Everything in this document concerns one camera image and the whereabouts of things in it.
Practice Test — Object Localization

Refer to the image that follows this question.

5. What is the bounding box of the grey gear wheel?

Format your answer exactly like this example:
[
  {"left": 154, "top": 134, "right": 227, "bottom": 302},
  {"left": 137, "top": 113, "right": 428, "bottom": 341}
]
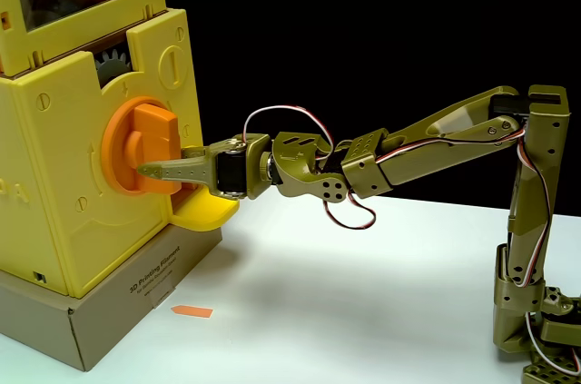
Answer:
[{"left": 94, "top": 48, "right": 133, "bottom": 88}]

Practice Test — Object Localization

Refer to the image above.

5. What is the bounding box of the yellow toy vending machine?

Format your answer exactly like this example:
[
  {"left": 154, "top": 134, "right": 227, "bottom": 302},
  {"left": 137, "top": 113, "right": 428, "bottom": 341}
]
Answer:
[{"left": 0, "top": 0, "right": 241, "bottom": 300}]

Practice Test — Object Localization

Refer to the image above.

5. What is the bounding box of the orange paper arrow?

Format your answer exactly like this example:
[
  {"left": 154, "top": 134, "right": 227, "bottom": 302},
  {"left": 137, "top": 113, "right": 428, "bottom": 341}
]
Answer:
[{"left": 170, "top": 305, "right": 214, "bottom": 320}]

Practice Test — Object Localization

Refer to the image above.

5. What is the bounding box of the orange turn knob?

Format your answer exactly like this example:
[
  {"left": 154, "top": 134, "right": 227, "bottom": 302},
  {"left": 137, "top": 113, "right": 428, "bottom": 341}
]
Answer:
[{"left": 100, "top": 96, "right": 183, "bottom": 197}]

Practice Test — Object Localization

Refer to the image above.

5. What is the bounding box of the yellow dispensing tray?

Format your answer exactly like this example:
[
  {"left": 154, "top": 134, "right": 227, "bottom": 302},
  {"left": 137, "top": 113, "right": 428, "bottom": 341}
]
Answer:
[{"left": 171, "top": 187, "right": 241, "bottom": 232}]

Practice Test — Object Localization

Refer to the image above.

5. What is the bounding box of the brown cardboard box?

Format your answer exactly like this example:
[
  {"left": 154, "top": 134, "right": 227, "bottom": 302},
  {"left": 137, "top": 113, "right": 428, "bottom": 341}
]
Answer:
[{"left": 0, "top": 223, "right": 224, "bottom": 373}]

